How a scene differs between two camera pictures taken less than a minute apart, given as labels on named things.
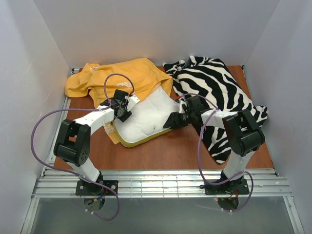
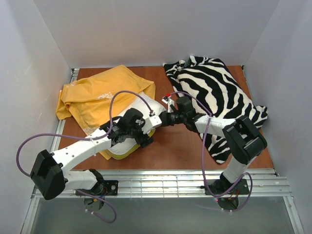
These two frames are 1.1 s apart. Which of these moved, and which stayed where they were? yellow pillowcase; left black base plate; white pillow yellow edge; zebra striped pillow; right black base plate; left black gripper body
Moved: left black gripper body; yellow pillowcase; white pillow yellow edge
Stayed: zebra striped pillow; right black base plate; left black base plate
